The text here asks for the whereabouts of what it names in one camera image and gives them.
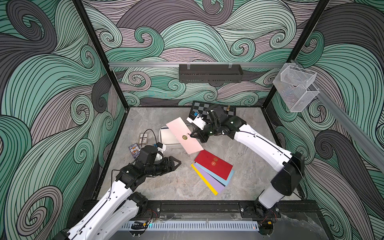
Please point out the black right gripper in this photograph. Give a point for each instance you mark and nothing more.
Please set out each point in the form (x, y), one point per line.
(197, 134)

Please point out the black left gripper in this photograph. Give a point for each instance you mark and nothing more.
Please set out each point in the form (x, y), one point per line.
(170, 167)

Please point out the pink envelope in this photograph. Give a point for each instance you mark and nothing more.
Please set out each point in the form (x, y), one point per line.
(182, 133)

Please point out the red envelope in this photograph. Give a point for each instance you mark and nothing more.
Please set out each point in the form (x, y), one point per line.
(214, 164)

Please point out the teal envelope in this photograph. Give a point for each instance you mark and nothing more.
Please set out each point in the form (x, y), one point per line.
(221, 180)

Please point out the lavender envelope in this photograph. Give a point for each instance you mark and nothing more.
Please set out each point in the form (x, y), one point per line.
(216, 184)

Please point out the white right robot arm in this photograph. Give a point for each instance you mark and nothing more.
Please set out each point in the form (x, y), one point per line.
(289, 166)

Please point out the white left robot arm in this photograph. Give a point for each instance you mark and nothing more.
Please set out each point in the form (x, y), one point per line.
(122, 202)

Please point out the white plastic storage box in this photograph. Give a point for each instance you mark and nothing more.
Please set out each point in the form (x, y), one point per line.
(167, 138)

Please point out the blue playing card box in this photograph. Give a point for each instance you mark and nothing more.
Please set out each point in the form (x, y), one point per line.
(134, 150)

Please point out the black folding chess board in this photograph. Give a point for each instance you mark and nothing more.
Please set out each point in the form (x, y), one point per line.
(201, 108)

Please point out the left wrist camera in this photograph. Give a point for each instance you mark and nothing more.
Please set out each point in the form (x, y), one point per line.
(161, 147)

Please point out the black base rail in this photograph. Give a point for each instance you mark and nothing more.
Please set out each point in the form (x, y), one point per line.
(242, 209)

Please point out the black wall shelf tray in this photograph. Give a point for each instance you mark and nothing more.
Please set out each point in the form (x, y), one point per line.
(211, 74)

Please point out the white slotted cable duct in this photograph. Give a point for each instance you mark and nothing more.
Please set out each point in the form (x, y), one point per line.
(247, 226)

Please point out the clear acrylic wall bin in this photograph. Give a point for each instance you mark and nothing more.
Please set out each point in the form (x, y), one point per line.
(296, 86)

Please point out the aluminium back rail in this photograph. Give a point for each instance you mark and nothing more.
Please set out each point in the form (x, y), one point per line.
(166, 64)

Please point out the aluminium rail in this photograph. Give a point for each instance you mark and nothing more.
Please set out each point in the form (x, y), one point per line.
(166, 64)
(347, 118)

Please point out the aluminium right rail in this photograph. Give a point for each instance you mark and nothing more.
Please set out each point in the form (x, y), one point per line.
(347, 118)

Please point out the black corner frame post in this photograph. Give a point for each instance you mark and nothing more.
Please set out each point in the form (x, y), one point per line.
(95, 41)

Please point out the black right corner post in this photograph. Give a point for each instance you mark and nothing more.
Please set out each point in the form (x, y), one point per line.
(310, 25)

